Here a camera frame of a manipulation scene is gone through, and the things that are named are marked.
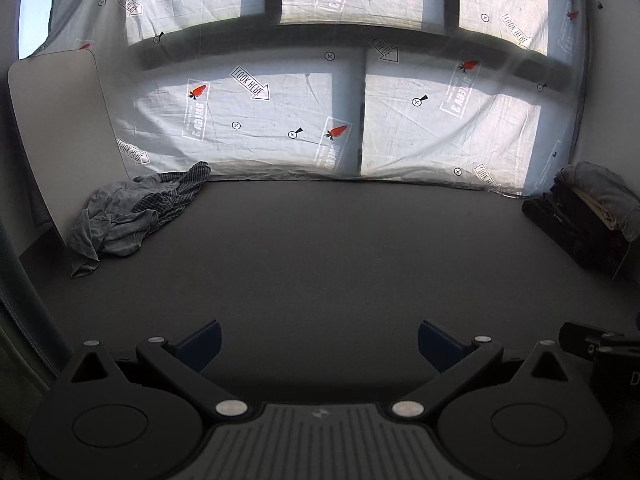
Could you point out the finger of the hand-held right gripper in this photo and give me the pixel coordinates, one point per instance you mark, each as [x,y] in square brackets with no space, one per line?
[575,337]

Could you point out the black folded pants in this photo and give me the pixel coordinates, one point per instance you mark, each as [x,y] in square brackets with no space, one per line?
[545,215]

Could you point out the black folded sweater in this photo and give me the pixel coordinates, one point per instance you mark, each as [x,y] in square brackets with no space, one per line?
[575,210]

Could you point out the grey t-shirt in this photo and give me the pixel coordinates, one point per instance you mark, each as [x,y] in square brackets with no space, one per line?
[605,190]

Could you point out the white rounded board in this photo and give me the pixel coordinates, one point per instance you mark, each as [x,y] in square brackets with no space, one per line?
[55,125]

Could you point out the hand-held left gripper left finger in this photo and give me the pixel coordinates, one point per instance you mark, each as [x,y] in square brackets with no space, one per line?
[200,345]

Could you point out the blue-grey crumpled shirt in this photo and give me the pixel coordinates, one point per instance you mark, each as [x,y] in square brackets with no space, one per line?
[115,230]

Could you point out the beige folded garment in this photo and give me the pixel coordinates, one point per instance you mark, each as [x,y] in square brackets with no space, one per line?
[606,217]

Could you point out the plaid crumpled shirt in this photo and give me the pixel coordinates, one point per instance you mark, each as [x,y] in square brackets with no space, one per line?
[190,180]

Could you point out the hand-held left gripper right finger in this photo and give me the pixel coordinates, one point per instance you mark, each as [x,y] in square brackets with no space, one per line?
[439,345]

